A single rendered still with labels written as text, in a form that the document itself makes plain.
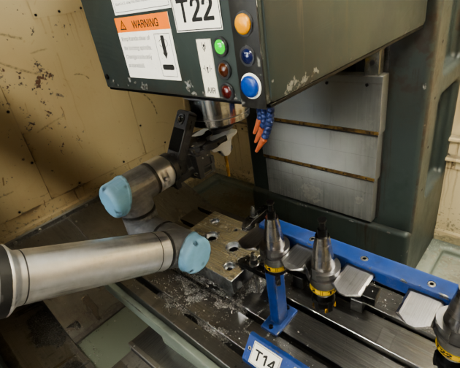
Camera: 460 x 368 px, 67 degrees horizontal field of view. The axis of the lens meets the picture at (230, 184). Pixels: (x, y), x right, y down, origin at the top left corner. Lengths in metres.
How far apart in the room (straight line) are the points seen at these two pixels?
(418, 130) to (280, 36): 0.74
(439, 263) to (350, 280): 1.07
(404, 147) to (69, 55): 1.40
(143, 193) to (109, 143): 1.16
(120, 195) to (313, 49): 0.43
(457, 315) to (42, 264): 0.57
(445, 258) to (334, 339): 0.88
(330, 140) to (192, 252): 0.74
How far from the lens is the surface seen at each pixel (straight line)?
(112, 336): 1.50
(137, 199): 0.73
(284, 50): 0.51
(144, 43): 0.67
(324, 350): 0.96
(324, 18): 0.60
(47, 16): 1.75
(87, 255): 0.57
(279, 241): 0.70
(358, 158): 1.23
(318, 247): 0.64
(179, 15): 0.58
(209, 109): 0.80
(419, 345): 1.01
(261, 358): 0.91
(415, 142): 1.19
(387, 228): 1.36
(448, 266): 1.71
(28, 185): 1.76
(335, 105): 1.19
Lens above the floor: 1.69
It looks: 29 degrees down
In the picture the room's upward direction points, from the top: 10 degrees counter-clockwise
